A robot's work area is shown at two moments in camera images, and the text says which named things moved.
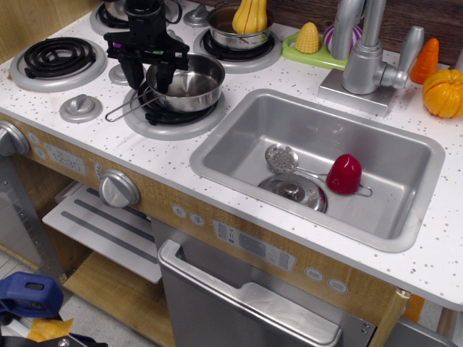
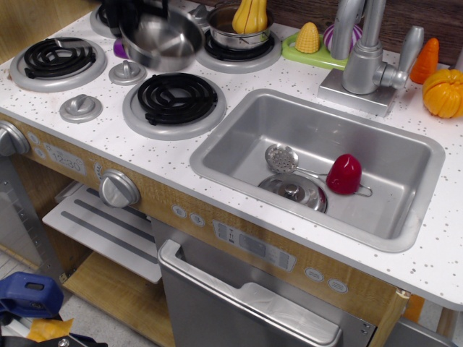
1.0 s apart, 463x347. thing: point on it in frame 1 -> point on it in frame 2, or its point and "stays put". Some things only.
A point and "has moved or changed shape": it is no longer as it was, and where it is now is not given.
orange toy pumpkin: x=443 y=92 stays put
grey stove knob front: x=80 y=108 stays put
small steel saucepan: x=194 y=89 has moved or changed shape
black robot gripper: x=147 y=40 -> x=119 y=12
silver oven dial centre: x=118 y=190 stays put
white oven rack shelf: x=122 y=237 stays put
